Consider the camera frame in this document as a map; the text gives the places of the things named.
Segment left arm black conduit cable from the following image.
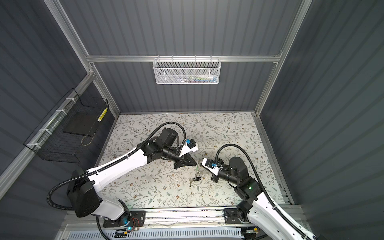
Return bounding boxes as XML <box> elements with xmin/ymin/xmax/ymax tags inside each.
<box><xmin>46</xmin><ymin>121</ymin><xmax>187</xmax><ymax>211</ymax></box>

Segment white vented strip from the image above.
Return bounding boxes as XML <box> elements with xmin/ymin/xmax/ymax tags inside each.
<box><xmin>67</xmin><ymin>228</ymin><xmax>245</xmax><ymax>240</ymax></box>

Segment white wire mesh basket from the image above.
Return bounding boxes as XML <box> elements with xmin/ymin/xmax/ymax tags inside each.
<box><xmin>153</xmin><ymin>59</ymin><xmax>222</xmax><ymax>85</ymax></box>

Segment aluminium mounting rail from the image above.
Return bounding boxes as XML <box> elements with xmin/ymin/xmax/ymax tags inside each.
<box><xmin>64</xmin><ymin>206</ymin><xmax>304</xmax><ymax>229</ymax></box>

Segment yellow marker in basket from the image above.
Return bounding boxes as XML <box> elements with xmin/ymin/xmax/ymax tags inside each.
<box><xmin>97</xmin><ymin>107</ymin><xmax>108</xmax><ymax>122</ymax></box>

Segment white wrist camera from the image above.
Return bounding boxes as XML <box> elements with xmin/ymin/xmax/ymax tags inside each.
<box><xmin>202</xmin><ymin>158</ymin><xmax>220</xmax><ymax>176</ymax></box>
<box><xmin>179</xmin><ymin>139</ymin><xmax>199</xmax><ymax>157</ymax></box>

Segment items in white basket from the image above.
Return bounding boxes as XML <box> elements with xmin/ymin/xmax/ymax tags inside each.
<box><xmin>177</xmin><ymin>74</ymin><xmax>219</xmax><ymax>84</ymax></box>

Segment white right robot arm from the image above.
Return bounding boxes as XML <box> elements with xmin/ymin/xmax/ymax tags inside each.
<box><xmin>202</xmin><ymin>157</ymin><xmax>318</xmax><ymax>240</ymax></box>

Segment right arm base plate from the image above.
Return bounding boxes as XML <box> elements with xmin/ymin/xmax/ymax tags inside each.
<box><xmin>222</xmin><ymin>208</ymin><xmax>256</xmax><ymax>227</ymax></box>

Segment black pad in basket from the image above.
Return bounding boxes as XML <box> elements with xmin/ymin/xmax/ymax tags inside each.
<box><xmin>63</xmin><ymin>113</ymin><xmax>101</xmax><ymax>137</ymax></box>

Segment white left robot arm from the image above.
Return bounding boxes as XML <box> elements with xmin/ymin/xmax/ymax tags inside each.
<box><xmin>67</xmin><ymin>128</ymin><xmax>198</xmax><ymax>224</ymax></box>

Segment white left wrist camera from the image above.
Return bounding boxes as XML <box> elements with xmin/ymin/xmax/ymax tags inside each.
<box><xmin>179</xmin><ymin>139</ymin><xmax>199</xmax><ymax>157</ymax></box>

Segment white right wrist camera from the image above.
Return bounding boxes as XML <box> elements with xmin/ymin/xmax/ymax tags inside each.
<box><xmin>202</xmin><ymin>158</ymin><xmax>220</xmax><ymax>176</ymax></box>

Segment black wire basket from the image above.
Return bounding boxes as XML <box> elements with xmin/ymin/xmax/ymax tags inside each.
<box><xmin>24</xmin><ymin>91</ymin><xmax>109</xmax><ymax>164</ymax></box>

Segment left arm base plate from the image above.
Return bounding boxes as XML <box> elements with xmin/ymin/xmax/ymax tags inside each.
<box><xmin>103</xmin><ymin>211</ymin><xmax>147</xmax><ymax>228</ymax></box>

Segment black headed key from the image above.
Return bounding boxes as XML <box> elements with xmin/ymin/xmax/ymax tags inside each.
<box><xmin>189</xmin><ymin>176</ymin><xmax>202</xmax><ymax>187</ymax></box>

